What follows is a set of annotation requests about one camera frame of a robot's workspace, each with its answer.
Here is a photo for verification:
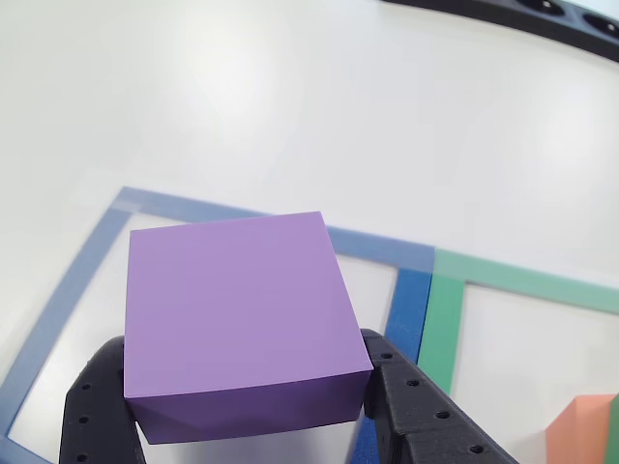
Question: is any blue tape square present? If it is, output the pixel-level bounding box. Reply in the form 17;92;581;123
0;186;435;464

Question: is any orange block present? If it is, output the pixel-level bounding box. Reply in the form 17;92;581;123
545;393;618;464

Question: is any green block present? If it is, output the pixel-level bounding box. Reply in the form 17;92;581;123
604;393;619;464

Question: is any large purple block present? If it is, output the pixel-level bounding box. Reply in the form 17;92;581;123
123;210;375;446

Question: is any green tape square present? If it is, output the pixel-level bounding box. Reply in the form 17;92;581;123
416;246;619;397

